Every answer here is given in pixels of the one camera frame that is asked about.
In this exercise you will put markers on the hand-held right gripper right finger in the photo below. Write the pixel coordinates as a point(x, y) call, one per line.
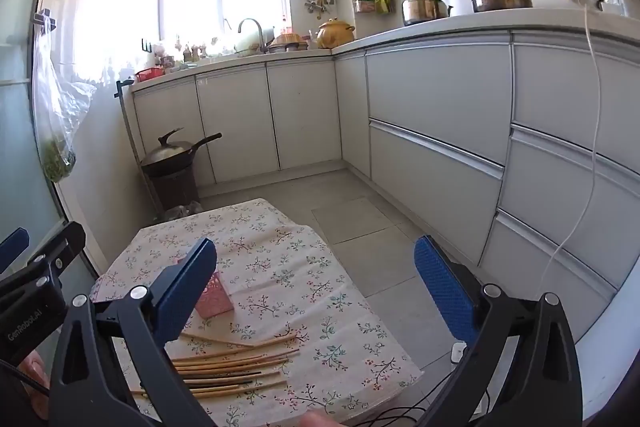
point(442, 287)

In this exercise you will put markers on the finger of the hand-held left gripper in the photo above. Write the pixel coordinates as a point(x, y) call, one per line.
point(12, 249)
point(65, 244)

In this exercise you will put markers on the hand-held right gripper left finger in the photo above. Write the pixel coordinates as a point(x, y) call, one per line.
point(187, 287)

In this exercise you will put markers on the pink perforated chopstick holder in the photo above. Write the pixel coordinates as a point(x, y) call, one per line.
point(217, 302)

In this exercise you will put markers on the bunch of chopsticks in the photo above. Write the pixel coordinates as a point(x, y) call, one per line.
point(215, 376)

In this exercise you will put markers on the person's left hand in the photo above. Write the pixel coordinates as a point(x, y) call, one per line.
point(35, 367)

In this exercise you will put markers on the person's right hand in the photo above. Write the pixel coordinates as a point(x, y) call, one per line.
point(322, 419)

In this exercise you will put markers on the white power strip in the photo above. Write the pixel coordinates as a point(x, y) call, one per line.
point(457, 352)

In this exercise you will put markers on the grey plastic bag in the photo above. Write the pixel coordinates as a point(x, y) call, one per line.
point(185, 209)

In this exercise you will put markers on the clear bag of greens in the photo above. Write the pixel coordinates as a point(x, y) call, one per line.
point(60, 157)

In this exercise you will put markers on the dark brown bucket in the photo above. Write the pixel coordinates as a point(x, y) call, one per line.
point(175, 189)

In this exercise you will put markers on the floral tablecloth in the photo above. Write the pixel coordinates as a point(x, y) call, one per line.
point(300, 267)

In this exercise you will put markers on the frosted glass door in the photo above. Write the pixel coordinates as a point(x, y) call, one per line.
point(20, 132)

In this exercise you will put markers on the black wok with lid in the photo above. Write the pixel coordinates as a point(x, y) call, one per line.
point(165, 157)

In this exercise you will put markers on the grey pole with black head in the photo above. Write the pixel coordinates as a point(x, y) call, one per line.
point(121, 88)

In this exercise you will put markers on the red plastic basket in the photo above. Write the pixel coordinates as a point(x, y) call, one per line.
point(150, 74)

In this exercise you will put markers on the grey kitchen base cabinets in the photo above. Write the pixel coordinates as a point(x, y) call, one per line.
point(425, 82)

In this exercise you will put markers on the black hook rack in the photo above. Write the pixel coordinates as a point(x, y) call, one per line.
point(146, 46)

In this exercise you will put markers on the row of small jars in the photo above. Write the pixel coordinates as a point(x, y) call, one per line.
point(192, 53)

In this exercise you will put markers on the pale green basin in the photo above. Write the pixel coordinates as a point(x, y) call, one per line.
point(247, 44)

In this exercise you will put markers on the steel sink faucet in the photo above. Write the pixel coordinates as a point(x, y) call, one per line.
point(262, 39)

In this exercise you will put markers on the brown woven basket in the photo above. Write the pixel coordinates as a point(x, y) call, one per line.
point(287, 41)

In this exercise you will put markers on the yellow clay pot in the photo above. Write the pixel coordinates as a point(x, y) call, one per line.
point(335, 36)

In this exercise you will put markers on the steel kettle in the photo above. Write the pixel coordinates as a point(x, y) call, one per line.
point(422, 9)

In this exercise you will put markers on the black wall hook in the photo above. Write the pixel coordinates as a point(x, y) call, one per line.
point(44, 17)

